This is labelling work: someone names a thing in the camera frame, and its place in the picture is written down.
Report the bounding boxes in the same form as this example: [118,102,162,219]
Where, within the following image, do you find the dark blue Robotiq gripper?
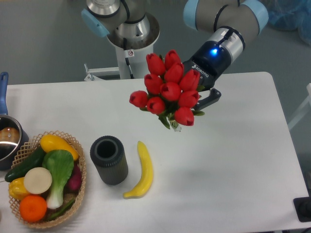
[183,41,231,111]

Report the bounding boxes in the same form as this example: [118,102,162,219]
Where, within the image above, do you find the yellow squash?
[40,134,79,161]

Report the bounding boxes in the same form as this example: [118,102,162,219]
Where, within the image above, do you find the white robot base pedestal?
[82,10,160,81]

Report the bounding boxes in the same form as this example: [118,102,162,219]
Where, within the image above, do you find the black device at table edge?
[293,197,311,222]

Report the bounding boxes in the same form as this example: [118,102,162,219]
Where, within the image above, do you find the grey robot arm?
[81,0,269,110]

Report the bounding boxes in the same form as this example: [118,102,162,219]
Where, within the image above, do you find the white frame at right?
[287,83,311,131]

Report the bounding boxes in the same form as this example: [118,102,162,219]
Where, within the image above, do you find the red tulip bouquet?
[129,50,204,131]

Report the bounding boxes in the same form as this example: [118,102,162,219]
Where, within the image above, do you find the blue plastic bag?
[266,0,311,45]

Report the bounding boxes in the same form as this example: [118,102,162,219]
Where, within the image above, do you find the orange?
[19,195,47,222]

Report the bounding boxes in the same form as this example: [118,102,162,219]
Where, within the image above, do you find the green bok choy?
[42,150,74,209]

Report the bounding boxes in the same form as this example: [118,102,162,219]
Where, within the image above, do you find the woven wicker basket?
[9,131,86,229]

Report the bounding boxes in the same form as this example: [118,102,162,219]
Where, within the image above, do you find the yellow bell pepper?
[9,177,31,200]

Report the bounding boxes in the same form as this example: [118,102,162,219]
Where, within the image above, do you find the purple sweet potato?
[67,164,82,192]

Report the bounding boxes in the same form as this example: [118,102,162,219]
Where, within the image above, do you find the round white radish slice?
[23,167,52,195]

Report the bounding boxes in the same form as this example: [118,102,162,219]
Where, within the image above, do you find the yellow banana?
[123,141,154,199]

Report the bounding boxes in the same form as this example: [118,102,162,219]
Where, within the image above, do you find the dark grey ribbed vase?
[90,135,128,185]

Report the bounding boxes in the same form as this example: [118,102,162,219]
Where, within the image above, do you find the green chili pepper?
[44,199,75,222]

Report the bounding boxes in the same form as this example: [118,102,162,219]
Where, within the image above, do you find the blue saucepan with handle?
[0,72,29,171]

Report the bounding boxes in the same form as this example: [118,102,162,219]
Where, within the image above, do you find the dark green cucumber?
[4,146,46,183]

